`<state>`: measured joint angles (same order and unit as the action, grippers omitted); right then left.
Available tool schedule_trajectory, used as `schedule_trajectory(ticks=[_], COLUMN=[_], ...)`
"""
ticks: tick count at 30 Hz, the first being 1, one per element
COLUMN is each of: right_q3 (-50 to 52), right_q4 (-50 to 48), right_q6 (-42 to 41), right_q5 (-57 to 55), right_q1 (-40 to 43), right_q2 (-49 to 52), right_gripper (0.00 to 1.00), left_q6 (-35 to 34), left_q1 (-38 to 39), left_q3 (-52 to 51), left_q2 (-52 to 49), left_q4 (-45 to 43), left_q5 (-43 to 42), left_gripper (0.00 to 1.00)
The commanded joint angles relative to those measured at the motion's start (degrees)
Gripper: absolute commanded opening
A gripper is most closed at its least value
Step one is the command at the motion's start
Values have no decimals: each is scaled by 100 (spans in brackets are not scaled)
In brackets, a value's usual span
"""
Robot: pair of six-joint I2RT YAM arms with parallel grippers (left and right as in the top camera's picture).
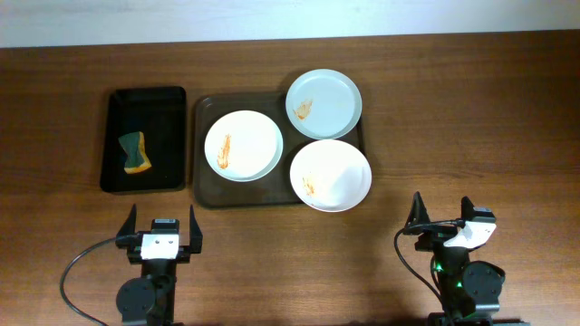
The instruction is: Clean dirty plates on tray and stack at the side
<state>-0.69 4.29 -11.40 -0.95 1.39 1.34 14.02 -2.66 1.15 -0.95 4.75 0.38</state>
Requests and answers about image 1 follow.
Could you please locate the pale blue plate top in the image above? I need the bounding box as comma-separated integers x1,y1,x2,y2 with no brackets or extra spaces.
285,69,363,139

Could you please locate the yellow green scrub sponge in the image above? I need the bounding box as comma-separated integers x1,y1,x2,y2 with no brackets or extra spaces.
118,131,151,174

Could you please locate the white plate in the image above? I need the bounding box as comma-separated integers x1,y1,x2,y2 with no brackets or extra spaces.
204,110,284,182
289,139,372,213

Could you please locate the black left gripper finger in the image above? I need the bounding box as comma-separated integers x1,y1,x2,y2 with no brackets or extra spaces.
115,204,137,248
188,206,203,254

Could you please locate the brown serving tray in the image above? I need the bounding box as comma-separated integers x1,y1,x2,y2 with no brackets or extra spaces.
193,91,367,210

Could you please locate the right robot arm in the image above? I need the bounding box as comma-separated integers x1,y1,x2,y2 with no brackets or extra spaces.
393,193,529,326

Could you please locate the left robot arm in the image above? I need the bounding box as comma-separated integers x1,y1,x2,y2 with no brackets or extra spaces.
115,206,203,326

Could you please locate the black rectangular sponge tray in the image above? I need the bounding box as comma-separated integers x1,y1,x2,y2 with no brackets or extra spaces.
100,86,187,194

